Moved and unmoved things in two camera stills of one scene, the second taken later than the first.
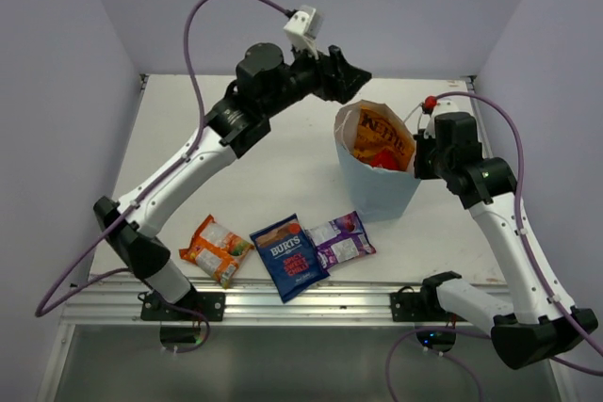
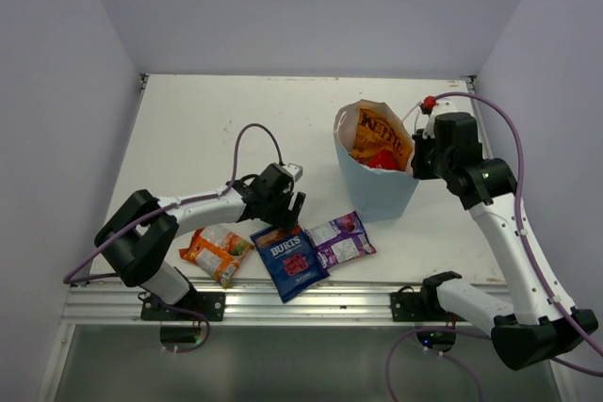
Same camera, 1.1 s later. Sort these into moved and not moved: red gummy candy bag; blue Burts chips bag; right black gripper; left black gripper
Moved: left black gripper
Not moved: red gummy candy bag; right black gripper; blue Burts chips bag
